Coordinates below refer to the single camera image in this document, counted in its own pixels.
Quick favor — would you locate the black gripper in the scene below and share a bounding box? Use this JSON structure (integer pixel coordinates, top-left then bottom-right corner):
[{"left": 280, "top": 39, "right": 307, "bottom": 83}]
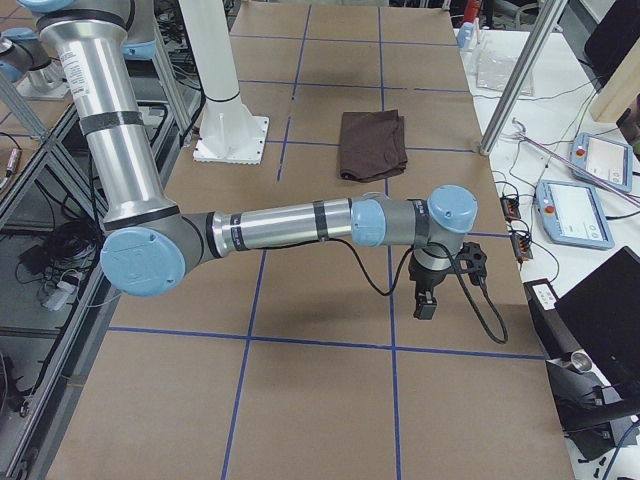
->
[{"left": 409, "top": 257, "right": 450, "bottom": 320}]

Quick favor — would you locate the brown t-shirt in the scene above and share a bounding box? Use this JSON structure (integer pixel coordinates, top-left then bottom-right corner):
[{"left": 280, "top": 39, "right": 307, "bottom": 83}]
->
[{"left": 338, "top": 109, "right": 408, "bottom": 183}]

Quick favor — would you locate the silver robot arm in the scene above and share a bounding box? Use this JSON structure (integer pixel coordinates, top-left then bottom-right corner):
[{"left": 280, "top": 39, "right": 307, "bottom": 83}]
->
[{"left": 27, "top": 1, "right": 486, "bottom": 320}]

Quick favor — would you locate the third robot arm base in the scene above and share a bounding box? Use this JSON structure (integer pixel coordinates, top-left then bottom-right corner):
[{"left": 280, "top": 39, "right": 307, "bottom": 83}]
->
[{"left": 1, "top": 27, "right": 69, "bottom": 101}]

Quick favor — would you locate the black box with label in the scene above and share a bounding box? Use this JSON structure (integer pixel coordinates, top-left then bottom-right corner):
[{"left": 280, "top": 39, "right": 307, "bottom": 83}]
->
[{"left": 523, "top": 279, "right": 582, "bottom": 360}]

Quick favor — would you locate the near blue teach pendant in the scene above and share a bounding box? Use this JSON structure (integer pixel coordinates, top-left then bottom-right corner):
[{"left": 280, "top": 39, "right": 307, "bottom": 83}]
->
[{"left": 535, "top": 180, "right": 615, "bottom": 250}]

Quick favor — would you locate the blue teach pendant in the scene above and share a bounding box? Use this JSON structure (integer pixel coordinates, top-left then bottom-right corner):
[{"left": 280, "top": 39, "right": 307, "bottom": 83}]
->
[
  {"left": 535, "top": 180, "right": 615, "bottom": 250},
  {"left": 570, "top": 132, "right": 634, "bottom": 193}
]

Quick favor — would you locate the black computer monitor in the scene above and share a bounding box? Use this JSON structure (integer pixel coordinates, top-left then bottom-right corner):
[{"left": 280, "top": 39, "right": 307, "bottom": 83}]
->
[{"left": 556, "top": 246, "right": 640, "bottom": 398}]

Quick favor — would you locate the white grabber stick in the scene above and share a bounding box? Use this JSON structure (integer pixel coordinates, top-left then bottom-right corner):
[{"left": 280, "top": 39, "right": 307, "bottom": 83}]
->
[{"left": 512, "top": 118, "right": 631, "bottom": 194}]

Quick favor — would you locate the far blue teach pendant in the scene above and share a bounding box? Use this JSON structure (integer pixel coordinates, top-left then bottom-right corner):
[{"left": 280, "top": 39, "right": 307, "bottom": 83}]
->
[{"left": 570, "top": 132, "right": 634, "bottom": 193}]

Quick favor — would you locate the clear plastic bag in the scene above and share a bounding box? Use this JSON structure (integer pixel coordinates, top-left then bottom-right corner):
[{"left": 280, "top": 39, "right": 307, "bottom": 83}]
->
[{"left": 472, "top": 44, "right": 520, "bottom": 92}]

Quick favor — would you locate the red cylinder bottle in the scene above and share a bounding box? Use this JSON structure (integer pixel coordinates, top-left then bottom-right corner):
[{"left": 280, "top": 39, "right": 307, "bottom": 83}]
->
[{"left": 462, "top": 0, "right": 482, "bottom": 23}]

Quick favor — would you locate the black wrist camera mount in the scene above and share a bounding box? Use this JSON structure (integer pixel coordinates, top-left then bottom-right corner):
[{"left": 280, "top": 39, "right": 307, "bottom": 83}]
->
[{"left": 456, "top": 242, "right": 487, "bottom": 287}]

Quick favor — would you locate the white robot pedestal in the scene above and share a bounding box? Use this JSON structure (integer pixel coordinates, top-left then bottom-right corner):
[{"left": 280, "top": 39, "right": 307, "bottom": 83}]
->
[{"left": 179, "top": 0, "right": 269, "bottom": 165}]

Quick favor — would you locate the aluminium frame post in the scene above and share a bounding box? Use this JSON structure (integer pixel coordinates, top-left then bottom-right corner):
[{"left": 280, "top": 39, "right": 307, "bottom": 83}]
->
[{"left": 479, "top": 0, "right": 568, "bottom": 156}]

